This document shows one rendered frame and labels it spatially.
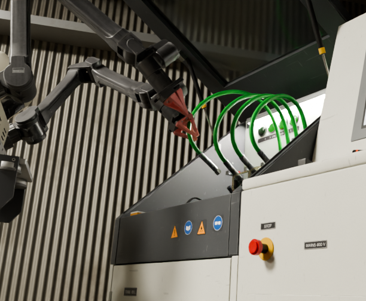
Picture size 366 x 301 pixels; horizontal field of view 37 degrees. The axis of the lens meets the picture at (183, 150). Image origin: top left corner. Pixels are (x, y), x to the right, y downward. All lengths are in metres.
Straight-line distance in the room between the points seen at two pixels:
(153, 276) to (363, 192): 0.78
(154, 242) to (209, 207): 0.28
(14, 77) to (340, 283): 0.99
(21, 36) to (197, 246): 0.78
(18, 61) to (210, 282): 0.79
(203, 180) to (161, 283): 0.63
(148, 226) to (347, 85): 0.73
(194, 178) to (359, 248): 1.12
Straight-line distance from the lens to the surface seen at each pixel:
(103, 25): 1.66
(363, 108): 1.51
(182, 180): 2.07
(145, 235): 1.73
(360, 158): 1.11
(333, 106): 1.61
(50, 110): 2.04
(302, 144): 1.55
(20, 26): 1.68
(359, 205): 1.09
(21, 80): 1.55
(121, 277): 1.84
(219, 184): 2.17
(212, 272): 1.41
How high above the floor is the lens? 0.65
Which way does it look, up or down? 17 degrees up
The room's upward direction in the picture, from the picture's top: 4 degrees clockwise
